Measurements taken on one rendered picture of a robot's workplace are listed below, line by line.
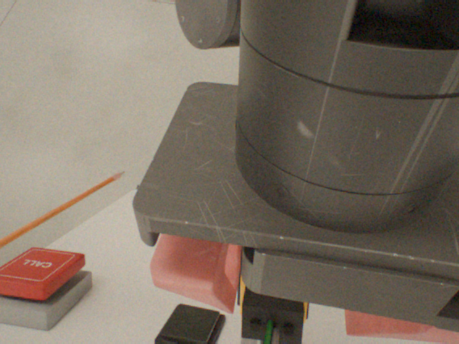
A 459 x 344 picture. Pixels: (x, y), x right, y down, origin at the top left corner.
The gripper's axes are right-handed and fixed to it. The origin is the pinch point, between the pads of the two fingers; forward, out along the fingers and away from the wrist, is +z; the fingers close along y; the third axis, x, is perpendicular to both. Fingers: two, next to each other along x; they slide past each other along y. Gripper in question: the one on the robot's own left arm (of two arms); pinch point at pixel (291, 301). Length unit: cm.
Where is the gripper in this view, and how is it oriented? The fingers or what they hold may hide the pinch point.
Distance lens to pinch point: 18.2
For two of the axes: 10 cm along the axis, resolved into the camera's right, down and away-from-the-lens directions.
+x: 1.7, -6.8, 7.2
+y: 9.9, 1.3, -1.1
